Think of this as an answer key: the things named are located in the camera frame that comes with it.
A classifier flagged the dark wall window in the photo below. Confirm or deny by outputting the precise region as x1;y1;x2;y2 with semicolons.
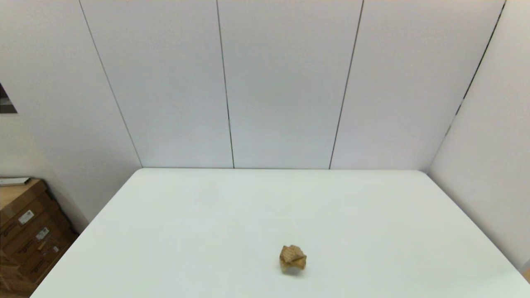
0;83;18;114

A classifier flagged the triangular wooden building block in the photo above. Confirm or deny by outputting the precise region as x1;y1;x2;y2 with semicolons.
282;245;305;263

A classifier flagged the rectangular wooden building block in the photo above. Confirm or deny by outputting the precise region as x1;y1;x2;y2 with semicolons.
279;251;308;270

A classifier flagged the brown cardboard box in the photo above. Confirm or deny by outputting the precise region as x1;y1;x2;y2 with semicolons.
0;248;38;296
0;215;79;284
0;179;63;245

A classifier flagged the arched wooden building block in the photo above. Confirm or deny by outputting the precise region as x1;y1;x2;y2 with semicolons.
280;261;305;274

